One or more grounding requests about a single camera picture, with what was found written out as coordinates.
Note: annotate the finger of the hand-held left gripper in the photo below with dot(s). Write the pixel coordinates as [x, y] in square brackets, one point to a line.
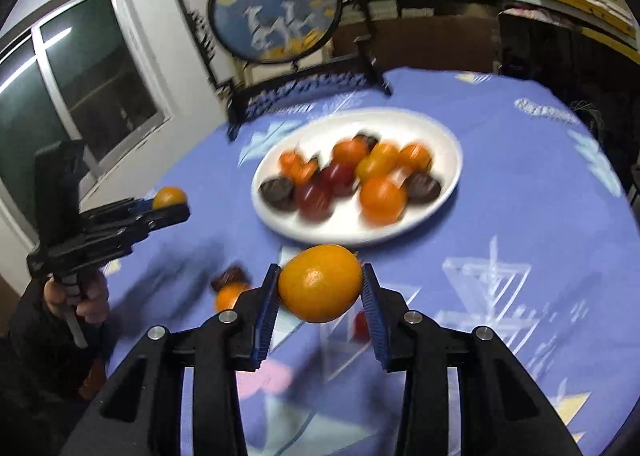
[165, 218]
[142, 206]

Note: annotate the person's left hand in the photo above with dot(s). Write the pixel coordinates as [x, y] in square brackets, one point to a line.
[95, 303]

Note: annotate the small round tangerine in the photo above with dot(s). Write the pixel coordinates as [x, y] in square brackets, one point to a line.
[170, 197]
[230, 297]

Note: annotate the white oval plate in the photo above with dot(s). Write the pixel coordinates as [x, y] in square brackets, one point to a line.
[435, 133]

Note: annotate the small red round fruit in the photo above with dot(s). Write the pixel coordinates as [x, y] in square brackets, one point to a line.
[360, 325]

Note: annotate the brown cardboard box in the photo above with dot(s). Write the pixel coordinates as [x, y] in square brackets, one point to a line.
[425, 40]

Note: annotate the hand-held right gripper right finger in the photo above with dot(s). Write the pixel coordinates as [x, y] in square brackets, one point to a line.
[375, 321]

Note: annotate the blue printed tablecloth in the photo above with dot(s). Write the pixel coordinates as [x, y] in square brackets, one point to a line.
[500, 186]

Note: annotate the person's left forearm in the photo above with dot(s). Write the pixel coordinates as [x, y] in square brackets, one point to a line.
[40, 361]

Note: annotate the dark wrinkled passion fruit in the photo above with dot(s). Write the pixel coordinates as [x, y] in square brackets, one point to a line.
[422, 186]
[230, 277]
[276, 193]

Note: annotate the red plum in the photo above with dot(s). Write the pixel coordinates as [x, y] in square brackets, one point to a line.
[340, 178]
[314, 201]

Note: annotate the window with grey frame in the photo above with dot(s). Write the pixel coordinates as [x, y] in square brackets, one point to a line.
[100, 85]

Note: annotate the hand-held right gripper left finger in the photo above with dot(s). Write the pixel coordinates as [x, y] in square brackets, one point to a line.
[267, 316]

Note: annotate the round deer embroidery screen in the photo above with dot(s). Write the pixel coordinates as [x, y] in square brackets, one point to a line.
[275, 5]

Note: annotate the pile of tangerines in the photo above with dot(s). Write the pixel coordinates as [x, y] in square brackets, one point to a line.
[382, 201]

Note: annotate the large yellow-orange tangerine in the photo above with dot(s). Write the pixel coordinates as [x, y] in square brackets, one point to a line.
[320, 283]

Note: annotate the tangerine with green leaf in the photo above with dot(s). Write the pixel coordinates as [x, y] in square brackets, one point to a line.
[295, 165]

